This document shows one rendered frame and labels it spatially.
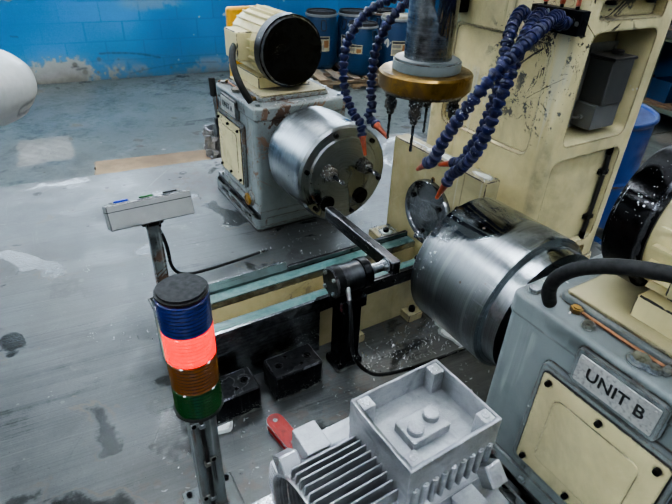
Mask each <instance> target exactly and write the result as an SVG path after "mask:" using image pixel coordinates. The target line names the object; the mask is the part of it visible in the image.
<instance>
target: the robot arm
mask: <svg viewBox="0 0 672 504"><path fill-rule="evenodd" d="M36 94H37V82H36V79H35V76H34V74H33V72H32V70H31V69H30V68H29V66H28V65H27V64H26V63H24V62H23V61H22V60H21V59H19V58H18V57H16V56H14V55H13V54H11V53H8V52H6V51H4V50H1V49H0V127H3V126H6V125H8V124H11V123H13V122H15V121H17V120H19V119H20V118H22V117H23V116H25V115H26V114H27V113H28V112H29V110H30V107H31V106H32V104H33V103H34V101H35V98H36Z"/></svg>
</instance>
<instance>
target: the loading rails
mask: <svg viewBox="0 0 672 504"><path fill-rule="evenodd" d="M407 233H408V231H406V230H403V231H400V232H396V233H393V234H389V235H386V236H383V237H379V238H376V239H374V240H375V241H377V242H379V243H380V244H382V246H383V247H384V248H385V249H387V250H388V251H389V252H390V253H392V254H393V255H394V256H395V257H397V258H398V259H399V260H400V261H401V263H400V271H399V273H398V274H395V275H390V274H389V273H388V272H386V271H382V272H379V273H376V274H375V280H374V283H373V285H372V286H371V287H368V288H365V289H362V290H363V291H364V292H365V293H366V294H367V304H366V305H365V306H362V307H361V320H360V333H359V343H360V342H362V341H364V338H365V334H364V333H363V332H362V331H361V330H363V329H365V328H368V327H371V326H373V325H376V324H378V323H381V322H383V321H386V320H389V319H391V318H394V317H396V316H399V315H400V316H401V317H403V318H404V319H405V320H406V321H407V322H408V323H410V322H412V321H415V320H417V319H420V318H421V317H422V311H421V310H420V309H419V307H418V306H417V305H416V304H415V302H414V300H413V297H412V294H411V275H412V270H413V266H414V262H415V259H413V252H414V246H415V241H414V240H413V239H412V238H410V237H409V236H407ZM360 256H364V257H365V258H367V259H368V260H369V261H370V263H371V264H373V263H376V262H375V261H374V260H373V259H372V258H370V257H369V256H368V255H367V254H366V253H365V252H363V251H362V250H361V249H360V248H359V247H358V246H356V245H352V246H349V247H345V248H342V249H338V250H335V251H332V252H328V253H325V254H321V255H318V256H315V257H311V258H308V259H305V260H301V261H298V262H294V263H291V264H288V265H286V262H285V261H282V262H278V263H275V264H271V265H268V266H264V267H261V268H258V269H254V270H251V271H247V272H244V273H240V274H237V275H233V276H230V277H226V278H223V279H220V280H216V281H213V282H209V283H208V285H209V293H210V301H211V309H212V318H213V326H214V334H215V343H216V351H217V358H218V367H219V375H220V376H224V375H227V374H229V373H231V372H234V371H236V370H239V369H242V368H244V367H248V368H249V369H250V371H251V372H252V374H253V375H256V374H258V373H261V372H263V371H264V370H263V362H264V360H266V359H268V358H271V357H273V356H276V355H279V354H282V353H284V352H287V351H289V350H292V349H294V348H297V347H300V346H302V345H305V344H307V343H308V344H310V346H311V347H312V348H313V349H314V351H317V350H319V346H321V345H324V344H327V343H329V342H331V335H332V310H333V305H332V304H331V303H330V302H329V301H328V292H327V290H326V288H324V287H323V284H324V282H323V271H324V269H325V267H328V266H331V265H334V264H336V265H339V264H342V263H345V262H349V261H351V260H352V259H354V258H357V257H360ZM151 303H152V308H153V313H154V318H155V322H156V327H157V332H158V337H159V342H160V347H161V351H162V353H163V356H164V358H165V353H164V348H163V342H162V338H161V332H160V327H159V322H158V317H157V312H156V307H155V302H154V299H151ZM165 361H166V358H165Z"/></svg>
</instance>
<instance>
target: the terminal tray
mask: <svg viewBox="0 0 672 504"><path fill-rule="evenodd" d="M433 366H438V367H439V371H433V370H432V367H433ZM363 400H369V401H370V405H369V406H364V405H363V404H362V401H363ZM482 412H487V413H489V415H490V418H488V419H485V418H483V417H482V415H481V414H482ZM501 421H502V418H501V417H500V416H499V415H498V414H496V413H495V412H494V411H493V410H492V409H491V408H490V407H489V406H488V405H487V404H486V403H484V402H483V401H482V400H481V399H480V398H479V397H478V396H477V395H476V394H475V393H474V392H472V391H471V390H470V389H469V388H468V387H467V386H466V385H465V384H464V383H463V382H461V381H460V380H459V379H458V378H457V377H456V376H455V375H454V374H453V373H452V372H451V371H449V370H448V369H447V368H446V367H445V366H444V365H443V364H442V363H441V362H440V361H438V360H437V359H435V360H433V361H431V362H429V363H426V364H424V365H422V366H420V367H418V368H416V369H414V370H412V371H410V372H408V373H406V374H404V375H402V376H399V377H397V378H395V379H393V380H391V381H389V382H387V383H385V384H383V385H381V386H379V387H377V388H374V389H372V390H370V391H368V392H366V393H364V394H362V395H360V396H358V397H356V398H354V399H352V400H351V401H350V415H349V426H350V427H349V438H351V437H353V436H354V435H356V441H358V440H361V446H363V445H366V452H367V451H369V450H371V458H373V457H375V456H376V460H377V463H376V466H377V465H378V464H380V463H381V464H382V472H381V473H383V472H385V471H387V482H388V481H389V480H391V479H392V481H393V484H392V491H393V490H395V489H397V488H398V496H397V501H398V503H399V504H425V501H426V500H428V501H429V502H430V503H432V502H433V501H434V497H435V494H437V495H438V496H440V497H441V496H442V495H443V492H444V488H446V489H447V490H449V491H450V490H451V489H452V486H453V483H454V482H455V483H456V484H457V485H460V483H461V480H462V477H463V476H464V478H465V479H469V477H470V473H471V471H472V472H473V473H475V474H477V471H478V468H479V466H480V463H485V462H487V461H488V458H489V457H490V453H491V450H492V447H493V444H494V443H495V440H496V437H497V434H498V431H499V427H500V424H501ZM410 454H416V455H417V457H418V459H417V461H415V462H412V461H410V460H409V455H410Z"/></svg>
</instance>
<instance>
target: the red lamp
mask: <svg viewBox="0 0 672 504"><path fill-rule="evenodd" d="M161 338H162V342H163V348H164V353H165V358H166V361H167V362H168V363H169V364H170V365H171V366H173V367H175V368H178V369H194V368H197V367H200V366H203V365H204V364H206V363H208V362H209V361H210V360H211V359H212V358H213V357H214V355H215V353H216V343H215V334H214V326H213V323H212V325H211V327H210V328H209V330H208V331H207V332H205V333H204V334H202V335H201V336H199V337H196V338H193V339H189V340H173V339H170V338H167V337H166V336H164V335H163V334H162V333H161Z"/></svg>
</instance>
